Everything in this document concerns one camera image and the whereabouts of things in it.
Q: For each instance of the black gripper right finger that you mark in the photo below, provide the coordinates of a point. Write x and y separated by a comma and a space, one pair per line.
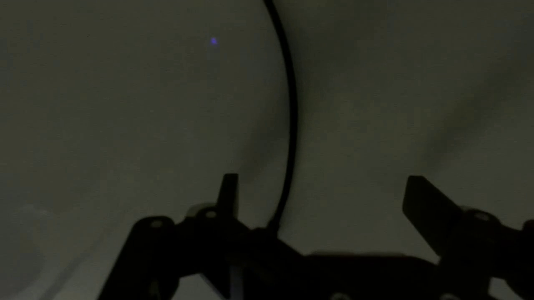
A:
433, 211

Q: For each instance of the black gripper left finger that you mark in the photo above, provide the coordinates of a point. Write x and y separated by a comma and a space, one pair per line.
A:
226, 201

